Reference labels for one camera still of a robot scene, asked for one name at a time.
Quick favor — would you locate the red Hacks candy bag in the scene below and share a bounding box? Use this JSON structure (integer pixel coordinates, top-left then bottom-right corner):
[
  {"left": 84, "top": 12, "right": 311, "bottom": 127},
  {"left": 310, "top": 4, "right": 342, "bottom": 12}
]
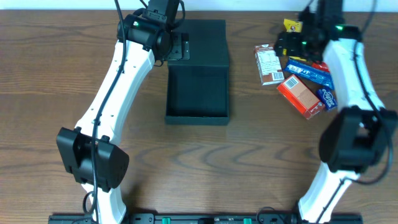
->
[{"left": 311, "top": 62, "right": 330, "bottom": 73}]

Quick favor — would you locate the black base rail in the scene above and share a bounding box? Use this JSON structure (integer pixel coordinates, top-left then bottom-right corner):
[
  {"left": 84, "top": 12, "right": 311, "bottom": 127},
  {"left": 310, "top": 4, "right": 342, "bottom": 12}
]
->
[{"left": 48, "top": 212, "right": 363, "bottom": 224}]

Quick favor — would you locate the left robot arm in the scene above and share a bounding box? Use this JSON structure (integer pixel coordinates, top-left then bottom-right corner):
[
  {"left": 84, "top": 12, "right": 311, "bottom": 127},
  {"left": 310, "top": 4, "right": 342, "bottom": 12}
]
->
[{"left": 56, "top": 13, "right": 189, "bottom": 223}]

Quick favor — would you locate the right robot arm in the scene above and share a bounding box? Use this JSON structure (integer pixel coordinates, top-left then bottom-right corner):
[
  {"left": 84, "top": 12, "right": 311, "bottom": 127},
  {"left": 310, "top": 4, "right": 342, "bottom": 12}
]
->
[{"left": 274, "top": 9, "right": 397, "bottom": 223}]

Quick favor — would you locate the black box with lid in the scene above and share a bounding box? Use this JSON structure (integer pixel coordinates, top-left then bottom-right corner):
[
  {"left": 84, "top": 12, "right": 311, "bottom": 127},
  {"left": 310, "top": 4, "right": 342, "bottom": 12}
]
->
[{"left": 165, "top": 19, "right": 229, "bottom": 126}]

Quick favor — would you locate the yellow candy bag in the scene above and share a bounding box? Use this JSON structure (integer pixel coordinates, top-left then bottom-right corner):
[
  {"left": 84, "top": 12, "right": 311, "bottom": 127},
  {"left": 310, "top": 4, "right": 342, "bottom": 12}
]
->
[{"left": 282, "top": 18, "right": 307, "bottom": 62}]

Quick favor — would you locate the blue Eclipse mint pack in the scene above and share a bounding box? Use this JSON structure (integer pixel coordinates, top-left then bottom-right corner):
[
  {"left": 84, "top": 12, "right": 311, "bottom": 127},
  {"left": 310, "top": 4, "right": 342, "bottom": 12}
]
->
[{"left": 317, "top": 88, "right": 338, "bottom": 111}]

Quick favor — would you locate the blue Oreo cookie pack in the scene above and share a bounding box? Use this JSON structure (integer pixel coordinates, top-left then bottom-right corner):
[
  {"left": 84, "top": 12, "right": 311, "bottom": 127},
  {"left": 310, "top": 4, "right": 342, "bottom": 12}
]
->
[{"left": 284, "top": 59, "right": 334, "bottom": 90}]

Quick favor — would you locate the orange-red snack box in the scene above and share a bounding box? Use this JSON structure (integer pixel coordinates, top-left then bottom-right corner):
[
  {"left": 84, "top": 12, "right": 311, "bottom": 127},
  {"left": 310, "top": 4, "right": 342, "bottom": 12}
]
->
[{"left": 277, "top": 75, "right": 325, "bottom": 119}]

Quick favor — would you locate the brown Pocky snack box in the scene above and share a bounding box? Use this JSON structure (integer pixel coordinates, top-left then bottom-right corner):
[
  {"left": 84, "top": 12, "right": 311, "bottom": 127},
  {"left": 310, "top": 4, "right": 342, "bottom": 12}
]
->
[{"left": 254, "top": 44, "right": 285, "bottom": 85}]

